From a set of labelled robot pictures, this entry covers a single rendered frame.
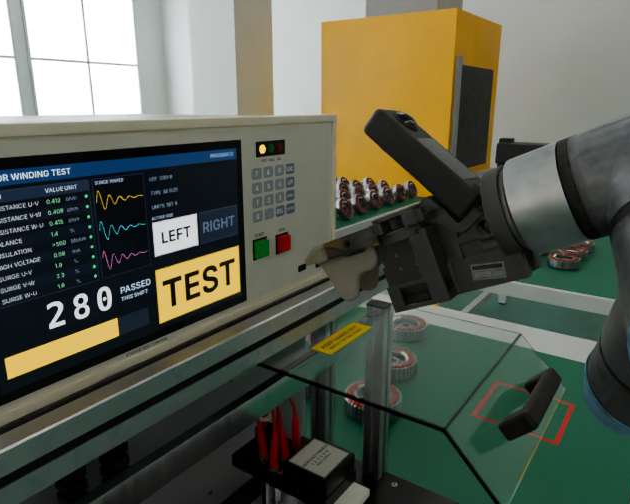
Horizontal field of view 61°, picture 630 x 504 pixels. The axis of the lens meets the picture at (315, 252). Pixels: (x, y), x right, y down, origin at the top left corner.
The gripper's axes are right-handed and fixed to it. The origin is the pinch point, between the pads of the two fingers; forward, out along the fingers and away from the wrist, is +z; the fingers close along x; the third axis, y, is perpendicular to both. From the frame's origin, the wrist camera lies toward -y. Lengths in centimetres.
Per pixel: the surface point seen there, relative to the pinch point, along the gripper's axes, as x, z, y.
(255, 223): -0.7, 5.6, -4.9
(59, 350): -23.1, 8.0, 0.2
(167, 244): -12.4, 5.5, -5.1
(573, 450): 50, 0, 48
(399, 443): 34, 23, 38
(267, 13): 316, 209, -190
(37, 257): -23.7, 4.9, -6.5
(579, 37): 512, 34, -95
